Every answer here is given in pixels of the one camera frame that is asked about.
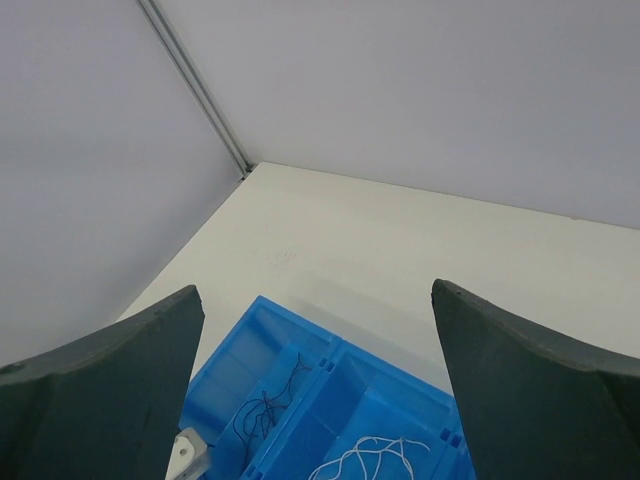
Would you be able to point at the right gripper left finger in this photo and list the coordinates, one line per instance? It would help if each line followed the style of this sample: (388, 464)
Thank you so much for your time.
(107, 405)

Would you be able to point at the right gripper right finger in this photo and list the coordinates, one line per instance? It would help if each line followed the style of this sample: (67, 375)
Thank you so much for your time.
(535, 403)

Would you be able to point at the blue three-compartment bin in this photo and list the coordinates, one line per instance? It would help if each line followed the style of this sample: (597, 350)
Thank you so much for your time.
(282, 398)

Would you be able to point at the left aluminium corner post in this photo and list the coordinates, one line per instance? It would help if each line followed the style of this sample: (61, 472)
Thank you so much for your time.
(168, 36)

